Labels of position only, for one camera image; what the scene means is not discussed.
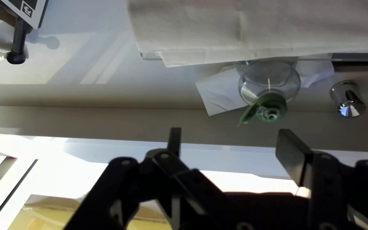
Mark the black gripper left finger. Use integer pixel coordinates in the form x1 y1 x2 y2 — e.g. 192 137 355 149
64 127 246 230

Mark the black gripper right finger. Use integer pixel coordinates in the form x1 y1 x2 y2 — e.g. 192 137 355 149
275 128 368 230

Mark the chrome knob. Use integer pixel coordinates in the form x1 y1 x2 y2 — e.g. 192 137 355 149
329 81 368 119

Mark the white cloth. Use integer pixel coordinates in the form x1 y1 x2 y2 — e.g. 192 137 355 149
125 0 368 69

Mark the black stand post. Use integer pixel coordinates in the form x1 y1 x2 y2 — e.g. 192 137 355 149
5 17 35 65

